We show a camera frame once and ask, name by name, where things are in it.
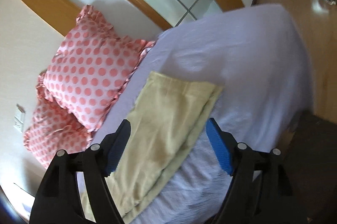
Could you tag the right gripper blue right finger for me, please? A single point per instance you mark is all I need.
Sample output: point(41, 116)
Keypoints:
point(260, 190)

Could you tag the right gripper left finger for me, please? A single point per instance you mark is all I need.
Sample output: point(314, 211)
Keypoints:
point(58, 200)

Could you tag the khaki tan pants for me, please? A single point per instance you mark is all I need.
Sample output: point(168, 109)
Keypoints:
point(166, 121)

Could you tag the large pink polka-dot pillow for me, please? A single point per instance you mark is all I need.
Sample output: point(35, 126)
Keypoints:
point(53, 128)

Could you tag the lavender bed sheet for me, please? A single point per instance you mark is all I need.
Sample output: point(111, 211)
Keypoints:
point(259, 58)

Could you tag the small pink polka-dot pillow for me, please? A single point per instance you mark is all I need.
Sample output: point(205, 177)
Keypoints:
point(92, 68)

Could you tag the wooden cabinet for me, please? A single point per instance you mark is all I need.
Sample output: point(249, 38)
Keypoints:
point(316, 21)

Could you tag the white wall switch plate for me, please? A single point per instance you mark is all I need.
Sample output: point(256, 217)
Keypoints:
point(19, 118)

